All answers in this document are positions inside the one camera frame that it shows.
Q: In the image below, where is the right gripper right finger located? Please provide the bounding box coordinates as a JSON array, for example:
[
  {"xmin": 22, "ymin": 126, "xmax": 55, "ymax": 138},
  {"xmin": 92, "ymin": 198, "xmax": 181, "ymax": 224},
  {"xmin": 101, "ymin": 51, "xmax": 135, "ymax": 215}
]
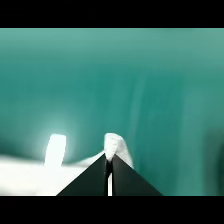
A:
[{"xmin": 111, "ymin": 154, "xmax": 164, "ymax": 197}]

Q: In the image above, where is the white garment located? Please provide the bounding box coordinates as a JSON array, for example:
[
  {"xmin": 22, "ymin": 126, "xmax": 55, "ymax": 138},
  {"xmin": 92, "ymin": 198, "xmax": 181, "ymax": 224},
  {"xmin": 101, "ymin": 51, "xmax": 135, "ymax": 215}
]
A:
[{"xmin": 0, "ymin": 132, "xmax": 135, "ymax": 197}]

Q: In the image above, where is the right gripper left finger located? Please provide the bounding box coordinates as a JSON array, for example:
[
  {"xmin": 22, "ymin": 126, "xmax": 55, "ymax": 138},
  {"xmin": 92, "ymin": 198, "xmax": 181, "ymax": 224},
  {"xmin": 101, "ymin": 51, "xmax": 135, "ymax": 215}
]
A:
[{"xmin": 56, "ymin": 153, "xmax": 108, "ymax": 197}]

